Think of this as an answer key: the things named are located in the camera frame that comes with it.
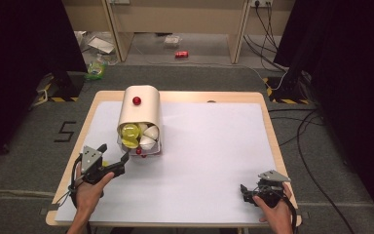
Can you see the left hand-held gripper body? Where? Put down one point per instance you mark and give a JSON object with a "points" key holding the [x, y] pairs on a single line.
{"points": [[92, 174]]}

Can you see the cream storage box red knobs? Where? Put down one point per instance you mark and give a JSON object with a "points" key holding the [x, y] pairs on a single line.
{"points": [[141, 110]]}

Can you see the black curtain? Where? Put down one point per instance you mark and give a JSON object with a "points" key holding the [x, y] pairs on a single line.
{"points": [[16, 65], [354, 81]]}

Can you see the yellow cup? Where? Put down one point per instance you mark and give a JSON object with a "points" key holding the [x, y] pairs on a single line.
{"points": [[130, 143]]}

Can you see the person's left hand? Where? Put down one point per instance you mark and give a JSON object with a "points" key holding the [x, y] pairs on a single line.
{"points": [[89, 196]]}

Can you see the green packet on floor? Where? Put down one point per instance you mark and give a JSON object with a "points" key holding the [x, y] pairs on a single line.
{"points": [[96, 69]]}

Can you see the clear plastic box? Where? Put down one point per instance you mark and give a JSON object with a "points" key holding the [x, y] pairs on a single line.
{"points": [[172, 41]]}

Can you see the beige wooden desk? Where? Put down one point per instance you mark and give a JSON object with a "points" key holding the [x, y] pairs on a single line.
{"points": [[178, 16]]}

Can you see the red drink can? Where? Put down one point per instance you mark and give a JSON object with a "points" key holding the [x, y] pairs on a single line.
{"points": [[181, 54]]}

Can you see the yellow ball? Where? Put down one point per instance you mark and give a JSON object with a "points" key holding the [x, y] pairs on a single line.
{"points": [[130, 131]]}

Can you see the person's right hand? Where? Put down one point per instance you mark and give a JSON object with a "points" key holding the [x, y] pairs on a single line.
{"points": [[279, 216]]}

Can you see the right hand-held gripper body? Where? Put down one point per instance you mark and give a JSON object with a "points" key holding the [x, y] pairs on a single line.
{"points": [[271, 193]]}

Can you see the white wall socket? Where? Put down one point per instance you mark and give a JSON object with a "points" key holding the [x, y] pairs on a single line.
{"points": [[261, 3]]}

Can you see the white table mat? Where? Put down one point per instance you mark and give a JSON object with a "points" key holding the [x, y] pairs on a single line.
{"points": [[201, 156]]}

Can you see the black stand base striped tape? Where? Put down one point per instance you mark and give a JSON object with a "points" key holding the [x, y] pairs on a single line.
{"points": [[287, 92], [65, 89]]}

